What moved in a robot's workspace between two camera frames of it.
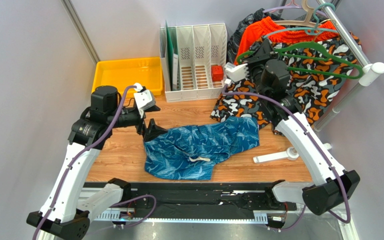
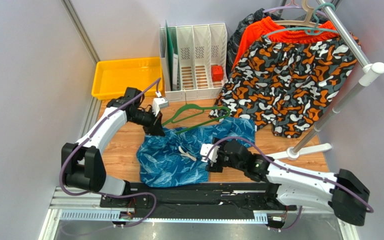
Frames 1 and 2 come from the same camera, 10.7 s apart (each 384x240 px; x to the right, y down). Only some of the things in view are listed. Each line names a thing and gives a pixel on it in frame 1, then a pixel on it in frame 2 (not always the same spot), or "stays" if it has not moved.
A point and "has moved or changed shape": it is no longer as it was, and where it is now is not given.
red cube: [217, 72] stays
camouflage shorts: [320, 66] stays
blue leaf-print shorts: [191, 151] has moved or changed shape
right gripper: [254, 58] -> [216, 160]
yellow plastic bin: [120, 73] stays
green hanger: [288, 47] -> [188, 105]
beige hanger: [308, 21] stays
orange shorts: [268, 27] stays
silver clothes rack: [367, 71] stays
